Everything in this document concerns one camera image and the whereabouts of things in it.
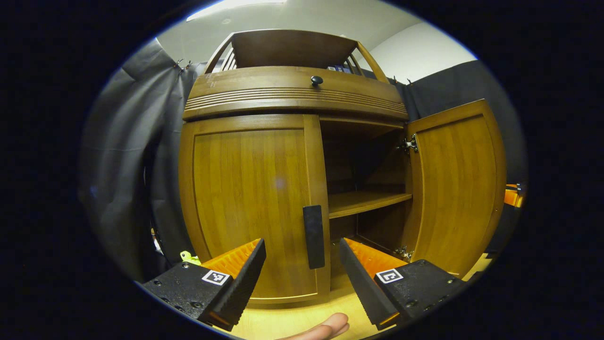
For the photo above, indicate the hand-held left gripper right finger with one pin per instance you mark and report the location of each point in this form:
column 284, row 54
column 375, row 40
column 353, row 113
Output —
column 365, row 288

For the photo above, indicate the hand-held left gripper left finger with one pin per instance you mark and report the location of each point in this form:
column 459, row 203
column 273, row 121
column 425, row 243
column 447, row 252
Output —
column 243, row 288

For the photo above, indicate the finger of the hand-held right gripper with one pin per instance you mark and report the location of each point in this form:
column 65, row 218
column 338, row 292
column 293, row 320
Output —
column 513, row 197

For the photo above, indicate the wooden cabinet door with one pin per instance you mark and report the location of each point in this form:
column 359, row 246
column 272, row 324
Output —
column 457, row 189
column 250, row 189

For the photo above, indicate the wooden double-door shoe cabinet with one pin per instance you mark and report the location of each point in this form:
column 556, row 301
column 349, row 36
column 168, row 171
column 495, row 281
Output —
column 292, row 47

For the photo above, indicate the metal door hinge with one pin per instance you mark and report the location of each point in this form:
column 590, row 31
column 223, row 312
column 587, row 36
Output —
column 409, row 144
column 404, row 252

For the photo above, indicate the wooden cabinet inner shelf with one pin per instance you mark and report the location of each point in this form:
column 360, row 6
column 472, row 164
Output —
column 363, row 202

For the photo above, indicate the wooden cabinet drawer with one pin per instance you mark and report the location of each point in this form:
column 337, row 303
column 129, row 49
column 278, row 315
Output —
column 264, row 92

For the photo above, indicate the green frog toy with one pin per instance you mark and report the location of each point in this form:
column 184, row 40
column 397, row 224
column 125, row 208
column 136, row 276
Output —
column 189, row 258

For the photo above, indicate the black backdrop cloth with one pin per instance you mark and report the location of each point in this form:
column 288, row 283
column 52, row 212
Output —
column 122, row 156

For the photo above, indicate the black round drawer knob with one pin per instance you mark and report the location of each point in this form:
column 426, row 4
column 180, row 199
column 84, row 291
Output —
column 316, row 80

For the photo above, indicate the dark blue book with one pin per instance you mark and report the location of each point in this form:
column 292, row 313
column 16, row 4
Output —
column 339, row 69

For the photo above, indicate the metal cloth clip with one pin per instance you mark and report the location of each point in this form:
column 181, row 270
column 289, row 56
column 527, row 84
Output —
column 183, row 64

